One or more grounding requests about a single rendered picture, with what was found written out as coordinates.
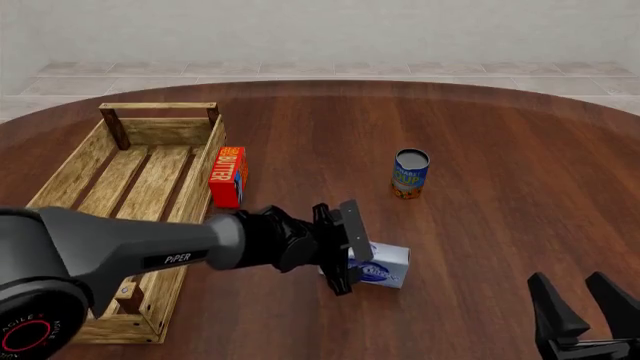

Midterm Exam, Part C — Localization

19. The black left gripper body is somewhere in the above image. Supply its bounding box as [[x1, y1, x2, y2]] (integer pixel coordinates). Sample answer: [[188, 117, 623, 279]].
[[311, 202, 360, 297]]

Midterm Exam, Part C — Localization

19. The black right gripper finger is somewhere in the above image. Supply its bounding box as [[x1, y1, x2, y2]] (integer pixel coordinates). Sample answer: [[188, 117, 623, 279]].
[[527, 272, 593, 341], [584, 271, 640, 339]]

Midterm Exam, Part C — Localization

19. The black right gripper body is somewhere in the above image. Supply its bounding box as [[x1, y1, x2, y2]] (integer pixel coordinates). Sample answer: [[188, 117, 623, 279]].
[[534, 334, 640, 360]]

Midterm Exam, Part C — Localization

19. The white blue cream cheese box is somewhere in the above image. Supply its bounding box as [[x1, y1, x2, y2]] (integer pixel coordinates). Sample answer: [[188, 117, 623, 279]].
[[318, 241, 412, 291]]

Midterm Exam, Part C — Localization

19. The wooden slat tray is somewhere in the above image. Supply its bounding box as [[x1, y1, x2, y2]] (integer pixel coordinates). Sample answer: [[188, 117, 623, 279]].
[[25, 102, 228, 345]]

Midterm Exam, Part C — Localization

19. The blue soup tin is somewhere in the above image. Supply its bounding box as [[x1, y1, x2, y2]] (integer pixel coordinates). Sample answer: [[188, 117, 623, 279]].
[[390, 147, 432, 201]]

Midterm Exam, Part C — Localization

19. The red butter box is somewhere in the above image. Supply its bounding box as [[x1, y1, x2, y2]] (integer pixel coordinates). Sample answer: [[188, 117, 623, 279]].
[[207, 145, 250, 210]]

